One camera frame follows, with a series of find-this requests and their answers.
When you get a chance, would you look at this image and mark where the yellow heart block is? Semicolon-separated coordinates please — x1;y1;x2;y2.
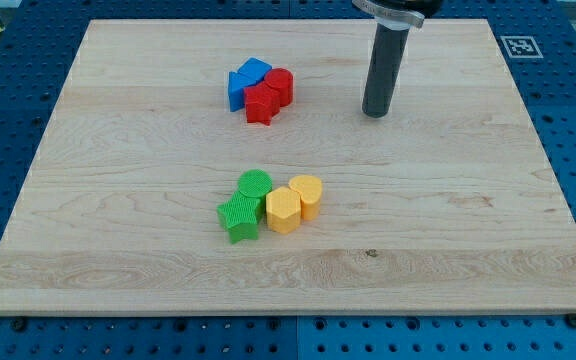
289;175;323;221

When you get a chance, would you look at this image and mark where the yellow hexagon block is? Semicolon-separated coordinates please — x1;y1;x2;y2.
266;187;301;234

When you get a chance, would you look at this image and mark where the green cylinder block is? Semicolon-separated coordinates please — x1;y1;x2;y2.
237;169;273;211

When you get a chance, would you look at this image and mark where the green star block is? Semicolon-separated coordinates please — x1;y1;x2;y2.
216;191;263;244

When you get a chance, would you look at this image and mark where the red star block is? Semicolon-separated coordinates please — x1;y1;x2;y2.
244;82;280;126

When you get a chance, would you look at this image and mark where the red cylinder block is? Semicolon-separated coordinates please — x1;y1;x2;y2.
264;68;294;107

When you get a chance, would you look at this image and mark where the blue triangle block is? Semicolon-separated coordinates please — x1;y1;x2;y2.
227;71;256;112

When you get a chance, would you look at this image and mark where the blue cube block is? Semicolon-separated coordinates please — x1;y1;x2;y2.
237;57;272;83

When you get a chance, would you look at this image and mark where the wooden board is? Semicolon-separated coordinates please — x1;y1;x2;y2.
0;19;576;317

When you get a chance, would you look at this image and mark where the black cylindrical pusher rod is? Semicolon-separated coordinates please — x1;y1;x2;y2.
362;23;410;118

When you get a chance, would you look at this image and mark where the silver robot tool flange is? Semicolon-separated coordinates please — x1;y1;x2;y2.
352;0;443;30

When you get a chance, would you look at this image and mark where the white fiducial marker tag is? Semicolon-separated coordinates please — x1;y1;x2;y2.
501;35;543;59

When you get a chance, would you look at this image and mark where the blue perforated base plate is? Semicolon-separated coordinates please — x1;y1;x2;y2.
0;1;576;359

